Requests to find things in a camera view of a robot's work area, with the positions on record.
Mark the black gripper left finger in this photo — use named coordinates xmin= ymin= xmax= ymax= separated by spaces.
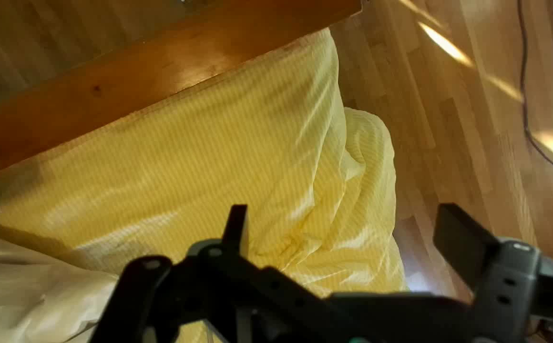
xmin=88 ymin=204 xmax=355 ymax=343

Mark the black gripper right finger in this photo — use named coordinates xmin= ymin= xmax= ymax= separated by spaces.
xmin=433 ymin=202 xmax=553 ymax=343

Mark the yellow bed sheet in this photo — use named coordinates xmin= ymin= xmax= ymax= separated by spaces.
xmin=0 ymin=27 xmax=411 ymax=343

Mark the wooden bunk bed frame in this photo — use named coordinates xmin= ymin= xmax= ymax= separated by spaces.
xmin=0 ymin=0 xmax=363 ymax=181

